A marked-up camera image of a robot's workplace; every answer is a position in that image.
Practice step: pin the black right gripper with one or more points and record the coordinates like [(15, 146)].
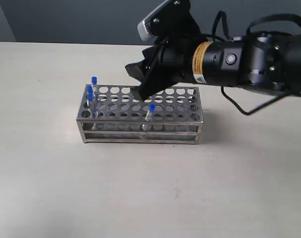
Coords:
[(165, 64)]

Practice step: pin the blue-capped tube back row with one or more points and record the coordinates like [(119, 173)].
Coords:
[(94, 84)]

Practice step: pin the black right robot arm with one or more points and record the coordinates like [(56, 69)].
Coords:
[(266, 62)]

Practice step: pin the stainless steel test tube rack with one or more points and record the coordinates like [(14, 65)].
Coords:
[(177, 119)]

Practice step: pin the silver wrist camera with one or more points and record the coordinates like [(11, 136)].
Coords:
[(145, 29)]

